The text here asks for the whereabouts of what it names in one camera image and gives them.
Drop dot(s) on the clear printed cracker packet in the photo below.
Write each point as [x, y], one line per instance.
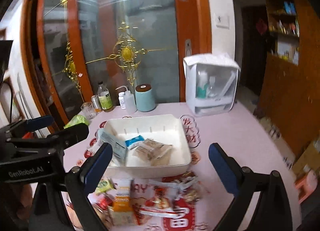
[152, 152]

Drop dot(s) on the clear bottle green label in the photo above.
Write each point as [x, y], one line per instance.
[104, 97]

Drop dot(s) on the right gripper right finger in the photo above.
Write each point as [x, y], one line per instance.
[272, 211]

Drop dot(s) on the orange yellow snack packet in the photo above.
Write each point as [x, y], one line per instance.
[121, 211]

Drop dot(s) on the small metal can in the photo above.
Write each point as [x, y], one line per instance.
[96, 104]

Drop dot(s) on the glass door gold ornament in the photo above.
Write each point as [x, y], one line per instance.
[69, 47]

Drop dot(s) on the green wet wipes pack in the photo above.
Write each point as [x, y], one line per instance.
[77, 119]

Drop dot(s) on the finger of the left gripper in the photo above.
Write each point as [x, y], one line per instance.
[39, 123]
[70, 136]

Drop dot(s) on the white cosmetic organizer box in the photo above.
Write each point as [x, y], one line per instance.
[210, 83]

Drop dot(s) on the clear nut snack packet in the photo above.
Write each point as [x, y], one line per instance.
[191, 188]

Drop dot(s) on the light blue canister brown lid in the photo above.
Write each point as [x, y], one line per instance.
[145, 101]

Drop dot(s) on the green small snack packet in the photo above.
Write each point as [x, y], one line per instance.
[105, 185]

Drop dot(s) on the small blue white packet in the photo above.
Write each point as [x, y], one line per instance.
[133, 142]

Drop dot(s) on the wooden cabinet with shelves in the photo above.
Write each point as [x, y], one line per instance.
[290, 93]

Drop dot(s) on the white blue label packet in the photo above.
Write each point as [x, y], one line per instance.
[118, 146]

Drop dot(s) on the white red apple snack bag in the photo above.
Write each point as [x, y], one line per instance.
[164, 200]

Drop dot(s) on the clear glass cup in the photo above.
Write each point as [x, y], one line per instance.
[88, 110]

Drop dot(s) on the white squeeze wash bottle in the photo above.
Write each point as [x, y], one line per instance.
[129, 100]

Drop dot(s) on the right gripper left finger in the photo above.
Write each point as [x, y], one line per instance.
[81, 181]

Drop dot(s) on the small white pill bottle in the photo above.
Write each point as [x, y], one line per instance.
[121, 96]

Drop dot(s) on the white plastic storage bin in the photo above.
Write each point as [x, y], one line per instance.
[166, 129]

